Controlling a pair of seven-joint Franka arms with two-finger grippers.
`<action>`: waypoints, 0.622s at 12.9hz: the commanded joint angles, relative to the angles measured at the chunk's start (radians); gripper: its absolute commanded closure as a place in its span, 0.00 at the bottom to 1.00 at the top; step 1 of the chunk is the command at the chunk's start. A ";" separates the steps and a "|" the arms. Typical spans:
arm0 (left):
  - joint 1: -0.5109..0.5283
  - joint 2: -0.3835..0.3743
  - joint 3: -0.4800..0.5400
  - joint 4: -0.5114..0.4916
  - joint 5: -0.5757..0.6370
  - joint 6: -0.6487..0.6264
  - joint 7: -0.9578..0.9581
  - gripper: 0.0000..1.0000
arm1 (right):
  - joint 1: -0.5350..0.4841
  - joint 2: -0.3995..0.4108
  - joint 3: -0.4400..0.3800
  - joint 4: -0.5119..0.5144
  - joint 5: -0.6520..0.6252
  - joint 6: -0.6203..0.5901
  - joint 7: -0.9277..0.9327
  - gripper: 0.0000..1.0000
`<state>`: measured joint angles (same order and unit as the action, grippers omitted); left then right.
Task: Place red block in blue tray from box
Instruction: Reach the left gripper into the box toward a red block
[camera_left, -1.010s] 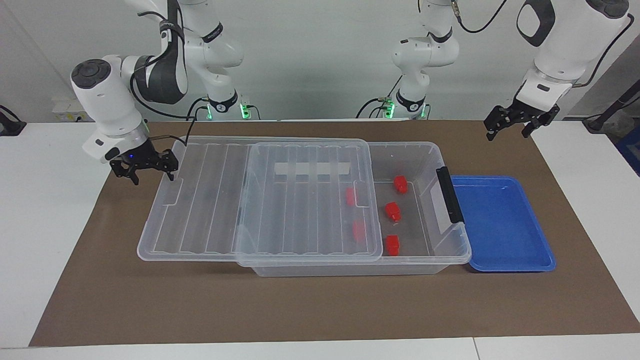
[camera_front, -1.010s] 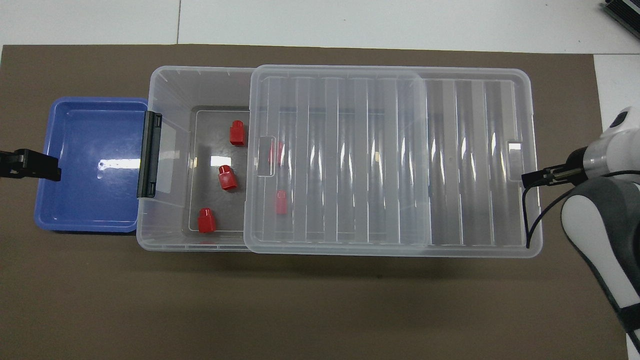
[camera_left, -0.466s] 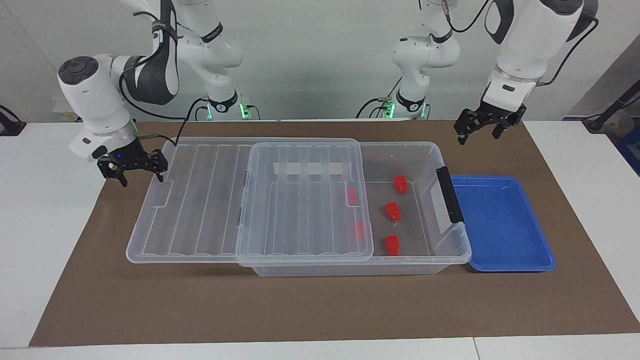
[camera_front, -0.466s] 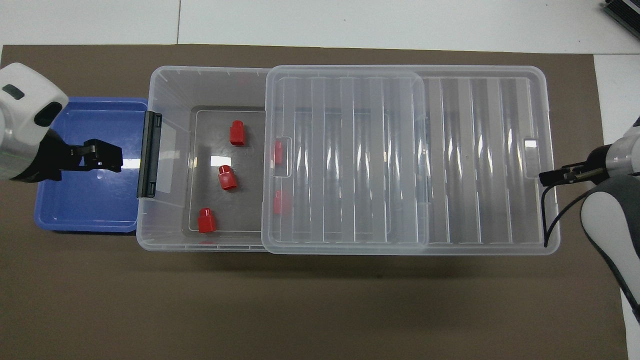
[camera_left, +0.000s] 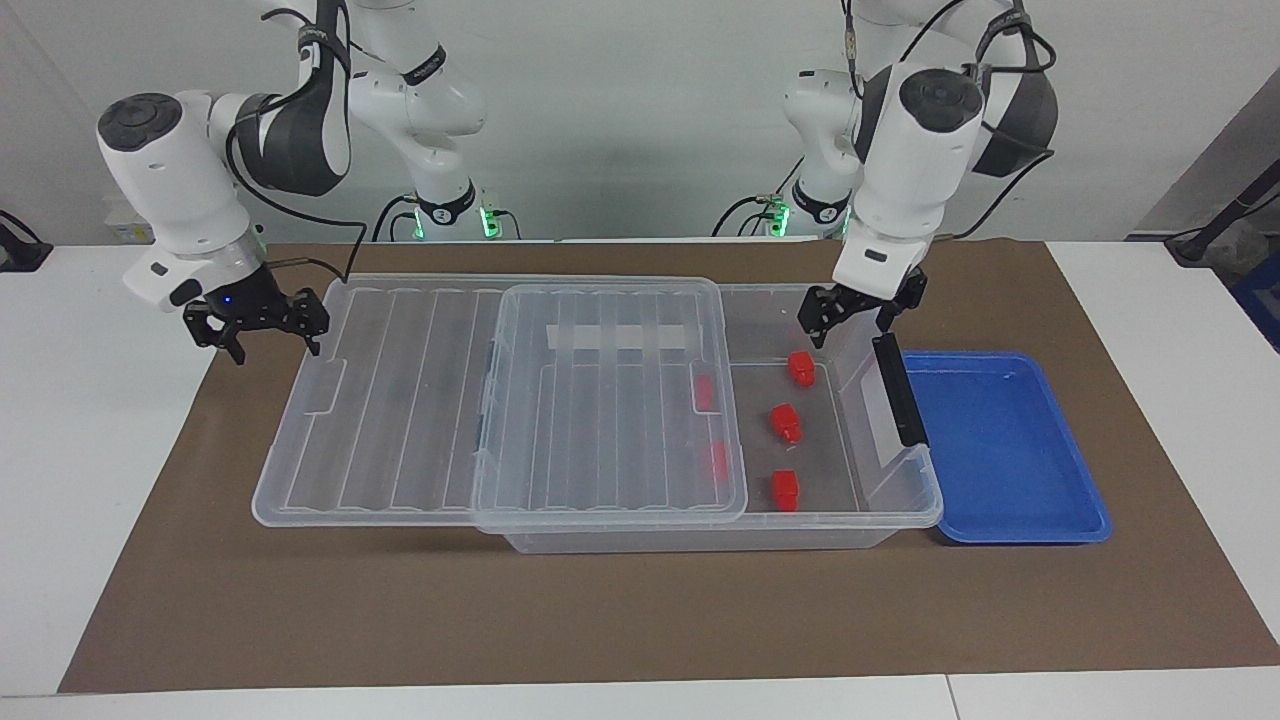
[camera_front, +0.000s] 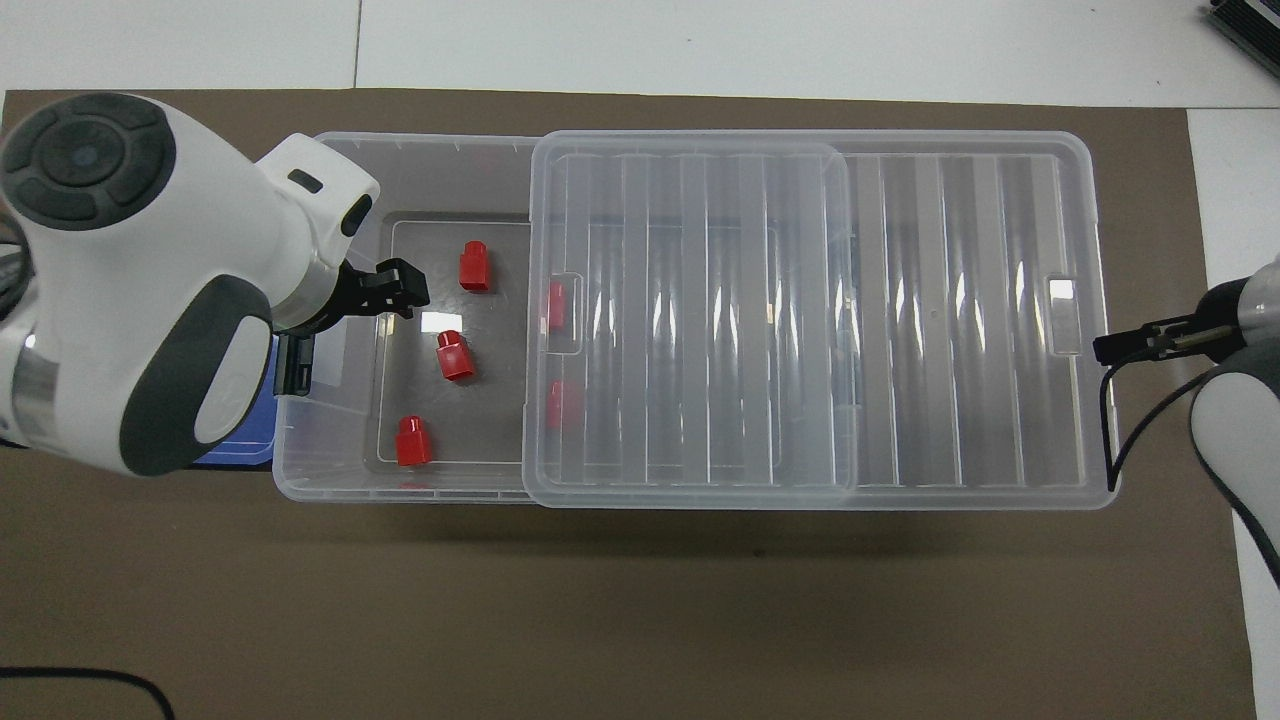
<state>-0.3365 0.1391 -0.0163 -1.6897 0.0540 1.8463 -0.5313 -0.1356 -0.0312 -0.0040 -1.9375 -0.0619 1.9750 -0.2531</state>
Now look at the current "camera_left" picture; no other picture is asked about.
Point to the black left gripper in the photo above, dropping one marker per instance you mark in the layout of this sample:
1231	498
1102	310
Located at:
862	305

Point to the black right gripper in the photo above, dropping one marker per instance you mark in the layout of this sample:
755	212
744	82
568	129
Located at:
245	300

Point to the red toy block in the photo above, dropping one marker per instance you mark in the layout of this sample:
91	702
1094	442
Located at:
704	393
716	462
785	490
786	423
800	368

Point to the clear ribbed plastic lid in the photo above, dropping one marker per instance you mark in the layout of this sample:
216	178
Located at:
400	400

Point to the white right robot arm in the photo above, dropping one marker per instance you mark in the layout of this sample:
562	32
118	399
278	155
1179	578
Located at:
165	190

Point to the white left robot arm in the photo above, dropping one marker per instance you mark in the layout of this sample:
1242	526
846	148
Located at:
915	170

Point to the dark grey box latch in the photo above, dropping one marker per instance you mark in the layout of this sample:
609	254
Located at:
900	395

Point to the clear plastic storage box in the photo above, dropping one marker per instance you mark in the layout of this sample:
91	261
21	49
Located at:
835	455

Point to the blue plastic tray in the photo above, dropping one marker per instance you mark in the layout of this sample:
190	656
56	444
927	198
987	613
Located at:
1000	450

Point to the white power strip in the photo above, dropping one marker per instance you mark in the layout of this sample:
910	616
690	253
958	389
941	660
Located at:
130	232

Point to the black clamp stand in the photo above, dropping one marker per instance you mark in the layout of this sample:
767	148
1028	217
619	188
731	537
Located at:
20	255

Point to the brown table mat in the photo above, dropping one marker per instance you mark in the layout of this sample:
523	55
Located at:
300	600

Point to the black tripod stand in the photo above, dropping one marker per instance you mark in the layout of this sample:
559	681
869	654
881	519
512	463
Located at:
1190	245

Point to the blue crate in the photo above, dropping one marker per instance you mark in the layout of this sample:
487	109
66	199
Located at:
1262	300

